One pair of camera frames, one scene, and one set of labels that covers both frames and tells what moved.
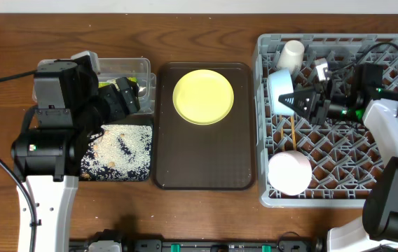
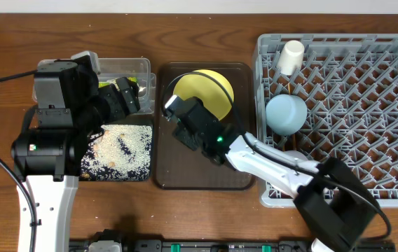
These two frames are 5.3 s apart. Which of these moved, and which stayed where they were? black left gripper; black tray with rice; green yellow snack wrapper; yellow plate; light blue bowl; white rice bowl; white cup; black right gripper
Moved: light blue bowl; white rice bowl; black right gripper
Stayed: white cup; black tray with rice; yellow plate; black left gripper; green yellow snack wrapper
